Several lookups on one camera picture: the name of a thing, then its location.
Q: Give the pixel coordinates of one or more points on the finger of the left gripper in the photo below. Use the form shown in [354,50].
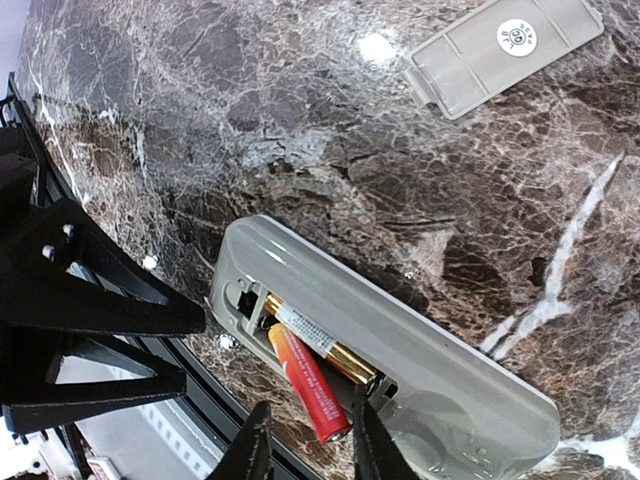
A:
[32,398]
[61,272]

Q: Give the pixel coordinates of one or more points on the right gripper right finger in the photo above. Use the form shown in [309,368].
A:
[376,456]

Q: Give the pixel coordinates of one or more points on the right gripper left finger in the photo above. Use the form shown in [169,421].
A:
[249,456]

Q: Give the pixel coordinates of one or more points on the white remote control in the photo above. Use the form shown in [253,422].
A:
[453,413]

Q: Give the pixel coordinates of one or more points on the red battery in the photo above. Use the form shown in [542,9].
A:
[328,418]

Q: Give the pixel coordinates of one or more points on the brown battery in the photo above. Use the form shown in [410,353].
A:
[328,348]

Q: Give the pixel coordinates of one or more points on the grey battery cover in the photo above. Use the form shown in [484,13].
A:
[494,47]

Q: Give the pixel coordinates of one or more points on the white slotted cable duct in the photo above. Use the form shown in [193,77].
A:
[186,441]

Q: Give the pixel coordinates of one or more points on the black front rail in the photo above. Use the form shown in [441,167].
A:
[136,229]

